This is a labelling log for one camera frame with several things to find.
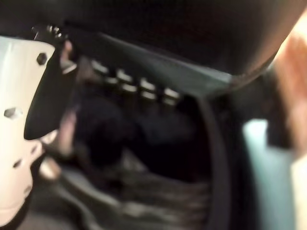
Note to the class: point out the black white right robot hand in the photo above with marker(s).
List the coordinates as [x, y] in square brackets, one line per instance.
[156, 36]

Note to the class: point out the grey front-load washing machine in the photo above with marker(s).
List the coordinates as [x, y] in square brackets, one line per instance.
[156, 198]

